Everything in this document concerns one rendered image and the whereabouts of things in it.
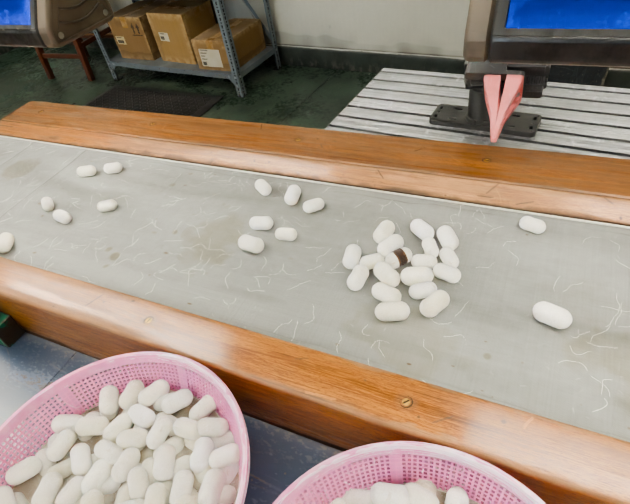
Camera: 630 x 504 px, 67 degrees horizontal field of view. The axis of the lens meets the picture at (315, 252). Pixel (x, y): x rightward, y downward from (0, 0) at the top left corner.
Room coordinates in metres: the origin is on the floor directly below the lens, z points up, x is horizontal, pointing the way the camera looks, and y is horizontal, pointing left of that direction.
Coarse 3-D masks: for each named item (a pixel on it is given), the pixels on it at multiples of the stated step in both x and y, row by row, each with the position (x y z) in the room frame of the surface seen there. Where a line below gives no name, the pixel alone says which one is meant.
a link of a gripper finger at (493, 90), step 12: (492, 84) 0.55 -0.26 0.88; (504, 84) 0.59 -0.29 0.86; (528, 84) 0.57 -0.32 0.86; (540, 84) 0.56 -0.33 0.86; (492, 96) 0.55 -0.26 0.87; (528, 96) 0.57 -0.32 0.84; (540, 96) 0.57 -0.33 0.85; (492, 108) 0.54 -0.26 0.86; (492, 120) 0.53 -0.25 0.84; (492, 132) 0.53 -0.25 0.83
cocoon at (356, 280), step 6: (360, 264) 0.41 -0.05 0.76; (354, 270) 0.40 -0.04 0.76; (360, 270) 0.40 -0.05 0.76; (366, 270) 0.40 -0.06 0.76; (354, 276) 0.39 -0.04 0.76; (360, 276) 0.39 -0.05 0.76; (366, 276) 0.39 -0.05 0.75; (348, 282) 0.39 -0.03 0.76; (354, 282) 0.38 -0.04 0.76; (360, 282) 0.38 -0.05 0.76; (354, 288) 0.38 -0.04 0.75; (360, 288) 0.38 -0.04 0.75
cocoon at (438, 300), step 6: (432, 294) 0.34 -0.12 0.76; (438, 294) 0.34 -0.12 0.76; (444, 294) 0.34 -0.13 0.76; (426, 300) 0.33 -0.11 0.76; (432, 300) 0.33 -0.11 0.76; (438, 300) 0.33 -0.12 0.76; (444, 300) 0.33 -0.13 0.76; (420, 306) 0.33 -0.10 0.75; (426, 306) 0.33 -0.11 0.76; (432, 306) 0.32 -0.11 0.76; (438, 306) 0.32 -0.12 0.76; (444, 306) 0.33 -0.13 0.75; (426, 312) 0.32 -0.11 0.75; (432, 312) 0.32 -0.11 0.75; (438, 312) 0.32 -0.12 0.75
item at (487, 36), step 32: (480, 0) 0.28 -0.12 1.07; (512, 0) 0.28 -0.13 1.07; (544, 0) 0.27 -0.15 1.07; (576, 0) 0.26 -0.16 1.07; (608, 0) 0.25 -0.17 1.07; (480, 32) 0.27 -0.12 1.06; (512, 32) 0.26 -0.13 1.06; (544, 32) 0.26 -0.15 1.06; (576, 32) 0.25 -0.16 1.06; (608, 32) 0.24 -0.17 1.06; (544, 64) 0.26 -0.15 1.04; (576, 64) 0.25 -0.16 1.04; (608, 64) 0.24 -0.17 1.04
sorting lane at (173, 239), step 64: (0, 192) 0.78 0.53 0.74; (64, 192) 0.74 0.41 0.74; (128, 192) 0.70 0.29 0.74; (192, 192) 0.66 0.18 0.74; (256, 192) 0.63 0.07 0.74; (320, 192) 0.59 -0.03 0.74; (384, 192) 0.56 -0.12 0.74; (0, 256) 0.59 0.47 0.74; (64, 256) 0.56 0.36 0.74; (128, 256) 0.53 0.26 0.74; (192, 256) 0.50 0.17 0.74; (256, 256) 0.48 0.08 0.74; (320, 256) 0.45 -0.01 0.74; (512, 256) 0.39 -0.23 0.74; (576, 256) 0.37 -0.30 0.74; (256, 320) 0.37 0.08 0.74; (320, 320) 0.35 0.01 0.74; (448, 320) 0.32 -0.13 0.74; (512, 320) 0.30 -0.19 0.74; (576, 320) 0.29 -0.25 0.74; (448, 384) 0.24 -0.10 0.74; (512, 384) 0.23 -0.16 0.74; (576, 384) 0.22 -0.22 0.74
